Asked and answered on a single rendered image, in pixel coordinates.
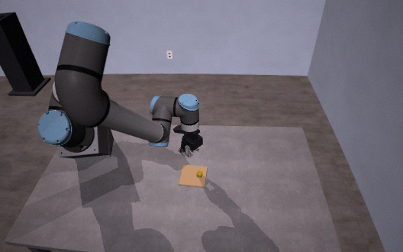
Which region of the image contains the tan square mat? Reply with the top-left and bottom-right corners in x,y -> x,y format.
179,164 -> 208,187

